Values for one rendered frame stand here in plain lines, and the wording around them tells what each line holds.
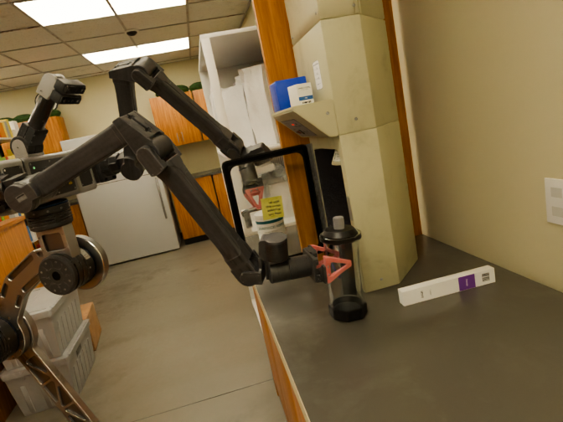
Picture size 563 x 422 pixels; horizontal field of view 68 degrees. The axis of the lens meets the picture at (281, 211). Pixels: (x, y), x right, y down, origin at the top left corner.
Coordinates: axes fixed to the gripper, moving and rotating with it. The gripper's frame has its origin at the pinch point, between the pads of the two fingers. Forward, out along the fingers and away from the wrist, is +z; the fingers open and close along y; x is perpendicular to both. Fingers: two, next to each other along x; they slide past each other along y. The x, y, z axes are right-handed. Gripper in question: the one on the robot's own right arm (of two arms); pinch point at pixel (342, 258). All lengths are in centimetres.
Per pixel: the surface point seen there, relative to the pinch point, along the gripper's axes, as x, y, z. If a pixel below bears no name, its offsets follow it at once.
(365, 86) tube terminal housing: -43.4, 9.8, 15.0
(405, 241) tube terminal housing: 4.6, 16.9, 27.2
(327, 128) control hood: -33.7, 9.8, 2.9
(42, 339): 73, 165, -143
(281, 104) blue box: -43, 30, -4
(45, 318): 60, 164, -138
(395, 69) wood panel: -51, 47, 43
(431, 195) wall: -3, 41, 52
